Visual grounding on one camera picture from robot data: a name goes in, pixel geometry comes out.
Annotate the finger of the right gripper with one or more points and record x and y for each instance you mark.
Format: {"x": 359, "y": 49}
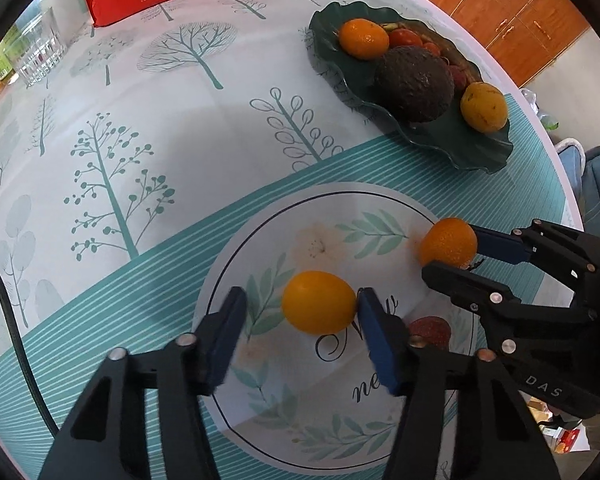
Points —
{"x": 471, "y": 292}
{"x": 515, "y": 247}

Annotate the cherry tomato plate bottom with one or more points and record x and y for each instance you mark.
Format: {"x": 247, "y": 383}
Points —
{"x": 432, "y": 48}

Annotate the orange mandarin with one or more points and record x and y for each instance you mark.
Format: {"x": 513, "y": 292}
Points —
{"x": 363, "y": 39}
{"x": 451, "y": 241}

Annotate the cherry tomato plate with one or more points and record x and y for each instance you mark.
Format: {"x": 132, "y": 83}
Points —
{"x": 404, "y": 37}
{"x": 432, "y": 48}

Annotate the red lychee top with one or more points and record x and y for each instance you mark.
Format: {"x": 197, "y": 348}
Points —
{"x": 461, "y": 76}

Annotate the dark avocado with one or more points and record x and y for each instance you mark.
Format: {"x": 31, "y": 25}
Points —
{"x": 412, "y": 84}

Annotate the large yellow orange fruit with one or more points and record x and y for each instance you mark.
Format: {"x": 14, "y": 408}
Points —
{"x": 484, "y": 107}

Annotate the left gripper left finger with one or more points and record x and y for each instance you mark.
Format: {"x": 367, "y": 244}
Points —
{"x": 104, "y": 435}

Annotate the red lychee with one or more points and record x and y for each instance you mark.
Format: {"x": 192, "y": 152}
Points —
{"x": 433, "y": 330}
{"x": 461, "y": 76}

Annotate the clear drinking glass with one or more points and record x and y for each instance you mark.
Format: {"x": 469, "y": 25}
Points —
{"x": 37, "y": 49}

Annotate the white floral plate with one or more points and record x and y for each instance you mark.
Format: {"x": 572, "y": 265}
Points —
{"x": 300, "y": 406}

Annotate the small yellow kumquat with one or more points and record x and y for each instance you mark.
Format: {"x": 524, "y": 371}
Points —
{"x": 318, "y": 303}

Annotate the tree pattern tablecloth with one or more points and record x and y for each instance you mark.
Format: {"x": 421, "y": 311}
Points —
{"x": 157, "y": 138}

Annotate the wooden cabinet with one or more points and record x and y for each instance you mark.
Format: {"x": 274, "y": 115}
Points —
{"x": 524, "y": 36}

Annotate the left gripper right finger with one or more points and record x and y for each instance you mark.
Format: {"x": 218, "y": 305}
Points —
{"x": 496, "y": 436}

